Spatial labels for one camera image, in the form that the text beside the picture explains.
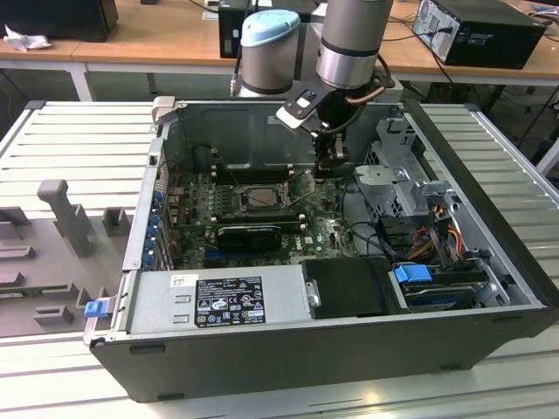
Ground wooden desk white frame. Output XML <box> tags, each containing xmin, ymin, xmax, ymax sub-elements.
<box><xmin>0</xmin><ymin>0</ymin><xmax>324</xmax><ymax>104</ymax></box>
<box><xmin>370</xmin><ymin>0</ymin><xmax>559</xmax><ymax>106</ymax></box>

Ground orange yellow power wires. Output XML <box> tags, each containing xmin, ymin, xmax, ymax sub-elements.
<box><xmin>410</xmin><ymin>221</ymin><xmax>465</xmax><ymax>263</ymax></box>

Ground thick black cable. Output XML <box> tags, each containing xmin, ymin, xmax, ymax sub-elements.
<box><xmin>340</xmin><ymin>181</ymin><xmax>394</xmax><ymax>263</ymax></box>

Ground silver power supply unit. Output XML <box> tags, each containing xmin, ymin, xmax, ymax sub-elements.
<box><xmin>111</xmin><ymin>264</ymin><xmax>322</xmax><ymax>337</ymax></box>

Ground hard disk drive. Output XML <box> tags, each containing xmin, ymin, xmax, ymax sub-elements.
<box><xmin>404</xmin><ymin>283</ymin><xmax>477</xmax><ymax>313</ymax></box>

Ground large black computer case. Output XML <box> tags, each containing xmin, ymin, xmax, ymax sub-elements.
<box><xmin>0</xmin><ymin>0</ymin><xmax>120</xmax><ymax>44</ymax></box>

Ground crumpled white paper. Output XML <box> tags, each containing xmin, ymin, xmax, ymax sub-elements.
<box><xmin>3</xmin><ymin>24</ymin><xmax>53</xmax><ymax>52</ymax></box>

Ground brown gripper cable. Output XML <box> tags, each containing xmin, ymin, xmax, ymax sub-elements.
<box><xmin>344</xmin><ymin>54</ymin><xmax>391</xmax><ymax>107</ymax></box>

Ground silver CPU green edge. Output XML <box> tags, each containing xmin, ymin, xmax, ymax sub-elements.
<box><xmin>246</xmin><ymin>188</ymin><xmax>284</xmax><ymax>210</ymax></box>

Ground black graphics card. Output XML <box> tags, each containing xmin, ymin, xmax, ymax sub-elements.
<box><xmin>217</xmin><ymin>224</ymin><xmax>284</xmax><ymax>253</ymax></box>

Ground metal CPU socket cover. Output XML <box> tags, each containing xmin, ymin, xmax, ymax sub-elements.
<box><xmin>283</xmin><ymin>170</ymin><xmax>318</xmax><ymax>208</ymax></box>

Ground black grey PC case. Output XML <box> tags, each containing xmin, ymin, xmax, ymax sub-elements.
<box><xmin>82</xmin><ymin>95</ymin><xmax>559</xmax><ymax>402</ymax></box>

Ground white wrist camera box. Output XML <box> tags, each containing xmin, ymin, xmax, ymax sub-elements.
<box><xmin>275</xmin><ymin>86</ymin><xmax>328</xmax><ymax>131</ymax></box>

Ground green motherboard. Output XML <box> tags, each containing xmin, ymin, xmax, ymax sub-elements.
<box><xmin>168</xmin><ymin>168</ymin><xmax>363</xmax><ymax>270</ymax></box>

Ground CPU socket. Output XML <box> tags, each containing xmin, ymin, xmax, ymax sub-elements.
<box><xmin>235</xmin><ymin>183</ymin><xmax>293</xmax><ymax>216</ymax></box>

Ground metal socket locking lever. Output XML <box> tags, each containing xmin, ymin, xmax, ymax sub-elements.
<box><xmin>223</xmin><ymin>161</ymin><xmax>248</xmax><ymax>194</ymax></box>

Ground green RAM stick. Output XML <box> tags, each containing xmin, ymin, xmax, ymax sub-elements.
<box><xmin>0</xmin><ymin>286</ymin><xmax>47</xmax><ymax>301</ymax></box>

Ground blue disk carrier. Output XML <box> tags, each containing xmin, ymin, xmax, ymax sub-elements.
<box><xmin>392</xmin><ymin>264</ymin><xmax>433</xmax><ymax>298</ymax></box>

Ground grey parts rack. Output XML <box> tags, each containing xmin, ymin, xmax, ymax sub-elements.
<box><xmin>0</xmin><ymin>178</ymin><xmax>136</xmax><ymax>340</ymax></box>

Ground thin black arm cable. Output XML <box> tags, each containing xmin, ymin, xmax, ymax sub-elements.
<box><xmin>229</xmin><ymin>25</ymin><xmax>245</xmax><ymax>98</ymax></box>

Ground black drive box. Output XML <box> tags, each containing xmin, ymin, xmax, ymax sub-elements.
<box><xmin>300</xmin><ymin>256</ymin><xmax>397</xmax><ymax>319</ymax></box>

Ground silver metal drive cage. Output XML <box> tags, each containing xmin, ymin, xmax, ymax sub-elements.
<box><xmin>353</xmin><ymin>115</ymin><xmax>464</xmax><ymax>223</ymax></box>

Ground grey case release handle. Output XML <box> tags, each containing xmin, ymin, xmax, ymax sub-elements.
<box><xmin>151</xmin><ymin>96</ymin><xmax>177</xmax><ymax>128</ymax></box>

